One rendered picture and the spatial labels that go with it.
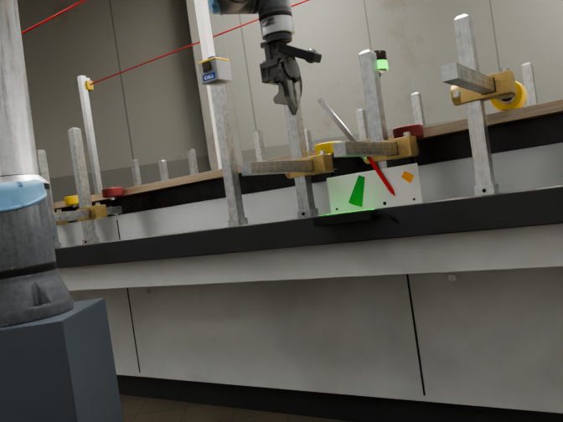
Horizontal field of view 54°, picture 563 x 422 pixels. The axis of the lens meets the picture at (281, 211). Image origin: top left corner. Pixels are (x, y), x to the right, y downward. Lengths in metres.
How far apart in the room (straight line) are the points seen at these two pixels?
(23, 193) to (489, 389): 1.29
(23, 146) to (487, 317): 1.26
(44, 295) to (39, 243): 0.10
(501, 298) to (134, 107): 4.44
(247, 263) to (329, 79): 3.89
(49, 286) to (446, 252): 0.91
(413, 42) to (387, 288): 4.17
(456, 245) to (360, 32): 4.34
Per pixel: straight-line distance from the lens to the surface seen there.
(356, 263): 1.53
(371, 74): 1.48
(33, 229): 1.16
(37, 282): 1.15
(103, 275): 2.25
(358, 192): 1.48
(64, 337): 1.07
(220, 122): 1.74
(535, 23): 6.13
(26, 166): 1.36
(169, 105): 5.48
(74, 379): 1.10
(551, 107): 1.51
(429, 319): 1.71
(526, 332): 1.64
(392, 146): 1.40
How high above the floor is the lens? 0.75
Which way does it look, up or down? 1 degrees down
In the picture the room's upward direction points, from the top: 8 degrees counter-clockwise
